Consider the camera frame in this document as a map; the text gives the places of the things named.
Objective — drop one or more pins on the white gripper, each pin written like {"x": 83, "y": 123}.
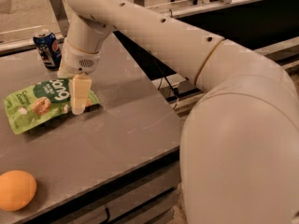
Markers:
{"x": 78, "y": 62}

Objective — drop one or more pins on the green rice chip bag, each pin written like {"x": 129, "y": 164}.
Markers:
{"x": 36, "y": 104}

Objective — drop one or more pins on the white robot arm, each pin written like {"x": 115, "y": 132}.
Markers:
{"x": 239, "y": 148}

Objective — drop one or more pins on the blue pepsi can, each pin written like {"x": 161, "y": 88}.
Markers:
{"x": 48, "y": 47}

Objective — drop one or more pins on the orange fruit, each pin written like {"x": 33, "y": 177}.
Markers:
{"x": 17, "y": 189}

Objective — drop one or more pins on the grey drawer cabinet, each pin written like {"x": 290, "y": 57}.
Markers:
{"x": 144, "y": 196}

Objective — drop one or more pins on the grey metal bracket post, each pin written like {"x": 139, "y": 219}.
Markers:
{"x": 60, "y": 15}

